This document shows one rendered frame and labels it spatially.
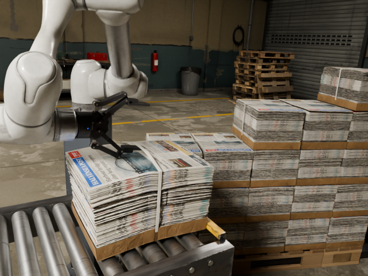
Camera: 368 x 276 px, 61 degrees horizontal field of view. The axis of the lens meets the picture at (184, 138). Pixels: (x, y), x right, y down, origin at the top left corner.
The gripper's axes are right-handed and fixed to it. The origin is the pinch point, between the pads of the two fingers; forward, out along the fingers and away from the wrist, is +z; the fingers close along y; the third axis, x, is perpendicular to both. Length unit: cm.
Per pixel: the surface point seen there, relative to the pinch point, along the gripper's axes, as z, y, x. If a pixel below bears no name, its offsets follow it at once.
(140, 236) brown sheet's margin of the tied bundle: -3.8, 29.0, 15.2
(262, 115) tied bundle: 86, 2, -33
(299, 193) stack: 119, 46, -22
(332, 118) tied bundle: 125, -1, -18
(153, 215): -0.1, 23.1, 14.5
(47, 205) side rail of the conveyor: -22.5, 35.7, -23.3
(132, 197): -7.6, 16.5, 14.9
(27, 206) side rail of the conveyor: -29, 36, -25
